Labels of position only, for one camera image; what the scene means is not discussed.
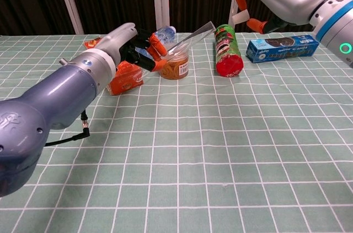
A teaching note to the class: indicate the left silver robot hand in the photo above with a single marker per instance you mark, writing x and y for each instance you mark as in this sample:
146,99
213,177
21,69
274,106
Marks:
118,40

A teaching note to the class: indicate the clear glass test tube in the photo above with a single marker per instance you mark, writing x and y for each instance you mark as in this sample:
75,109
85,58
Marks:
193,38

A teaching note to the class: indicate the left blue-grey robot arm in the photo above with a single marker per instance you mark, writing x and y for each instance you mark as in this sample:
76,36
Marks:
55,98

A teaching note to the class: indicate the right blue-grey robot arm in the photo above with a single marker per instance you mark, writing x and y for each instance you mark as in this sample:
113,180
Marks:
336,26

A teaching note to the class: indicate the orange cardboard snack box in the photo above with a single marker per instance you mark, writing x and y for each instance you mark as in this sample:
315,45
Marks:
127,78

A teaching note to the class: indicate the clear plastic water bottle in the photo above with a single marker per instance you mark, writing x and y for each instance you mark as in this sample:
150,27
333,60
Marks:
166,33

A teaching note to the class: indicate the blue Oreo cookie box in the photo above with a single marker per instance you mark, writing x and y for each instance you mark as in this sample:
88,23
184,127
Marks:
281,48

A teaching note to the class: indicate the clear jar with brown contents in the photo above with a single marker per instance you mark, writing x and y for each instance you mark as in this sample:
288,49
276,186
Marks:
176,70

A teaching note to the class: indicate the green Pringles can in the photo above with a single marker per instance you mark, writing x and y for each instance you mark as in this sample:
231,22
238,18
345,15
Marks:
227,51

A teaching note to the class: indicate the green checked tablecloth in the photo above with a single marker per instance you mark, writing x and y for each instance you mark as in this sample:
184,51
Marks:
207,147

